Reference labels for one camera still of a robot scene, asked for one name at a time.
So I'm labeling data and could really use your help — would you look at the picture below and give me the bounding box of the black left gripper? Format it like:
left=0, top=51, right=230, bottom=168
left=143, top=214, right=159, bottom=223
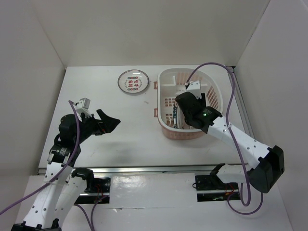
left=74, top=109, right=120, bottom=143

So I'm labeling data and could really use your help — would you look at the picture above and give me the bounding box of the green rimmed white plate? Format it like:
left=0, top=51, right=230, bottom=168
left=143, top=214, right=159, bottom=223
left=173, top=102, right=178, bottom=129

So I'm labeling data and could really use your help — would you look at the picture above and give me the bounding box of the orange sunburst plate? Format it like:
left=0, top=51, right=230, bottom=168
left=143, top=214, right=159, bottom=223
left=178, top=118, right=191, bottom=130

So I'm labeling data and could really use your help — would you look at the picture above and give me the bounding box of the plate with red characters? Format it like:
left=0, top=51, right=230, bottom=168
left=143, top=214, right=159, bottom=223
left=117, top=69, right=150, bottom=94

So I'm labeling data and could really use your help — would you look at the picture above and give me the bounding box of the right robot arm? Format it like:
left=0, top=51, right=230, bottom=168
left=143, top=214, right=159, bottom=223
left=175, top=92, right=284, bottom=193

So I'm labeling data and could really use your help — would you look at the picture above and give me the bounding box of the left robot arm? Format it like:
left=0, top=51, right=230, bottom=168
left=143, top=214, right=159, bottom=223
left=12, top=109, right=121, bottom=231

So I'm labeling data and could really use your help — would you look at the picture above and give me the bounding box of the white pink dish rack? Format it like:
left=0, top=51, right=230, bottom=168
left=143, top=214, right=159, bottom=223
left=154, top=68, right=223, bottom=140

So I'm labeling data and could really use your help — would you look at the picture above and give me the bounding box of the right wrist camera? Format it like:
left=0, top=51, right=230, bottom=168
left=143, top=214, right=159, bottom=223
left=186, top=80, right=202, bottom=99

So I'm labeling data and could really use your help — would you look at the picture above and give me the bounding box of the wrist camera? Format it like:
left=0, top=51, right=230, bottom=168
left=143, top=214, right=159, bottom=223
left=186, top=80, right=202, bottom=99
left=75, top=98, right=91, bottom=116

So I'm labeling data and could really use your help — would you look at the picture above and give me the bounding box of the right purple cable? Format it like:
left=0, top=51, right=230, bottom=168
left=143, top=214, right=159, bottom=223
left=186, top=62, right=264, bottom=215

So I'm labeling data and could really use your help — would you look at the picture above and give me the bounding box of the purple cable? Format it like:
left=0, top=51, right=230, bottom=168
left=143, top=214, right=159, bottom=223
left=0, top=100, right=82, bottom=215
left=186, top=62, right=264, bottom=215

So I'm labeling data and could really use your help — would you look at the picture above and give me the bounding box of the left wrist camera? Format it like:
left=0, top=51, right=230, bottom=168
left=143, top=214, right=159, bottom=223
left=75, top=98, right=91, bottom=116

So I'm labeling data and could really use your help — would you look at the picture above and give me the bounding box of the aluminium side rail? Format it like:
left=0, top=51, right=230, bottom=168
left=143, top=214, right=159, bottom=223
left=226, top=66, right=255, bottom=138

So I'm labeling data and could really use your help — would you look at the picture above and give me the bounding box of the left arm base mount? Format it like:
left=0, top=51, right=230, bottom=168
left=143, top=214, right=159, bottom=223
left=71, top=168, right=111, bottom=205

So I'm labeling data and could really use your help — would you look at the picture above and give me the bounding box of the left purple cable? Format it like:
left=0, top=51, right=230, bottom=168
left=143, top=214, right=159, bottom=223
left=0, top=100, right=82, bottom=215

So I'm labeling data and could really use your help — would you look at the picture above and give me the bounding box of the aluminium front rail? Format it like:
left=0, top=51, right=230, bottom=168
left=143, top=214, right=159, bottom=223
left=38, top=164, right=253, bottom=174

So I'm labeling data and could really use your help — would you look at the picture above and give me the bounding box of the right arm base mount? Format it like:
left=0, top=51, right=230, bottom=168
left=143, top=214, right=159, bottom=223
left=192, top=164, right=240, bottom=202

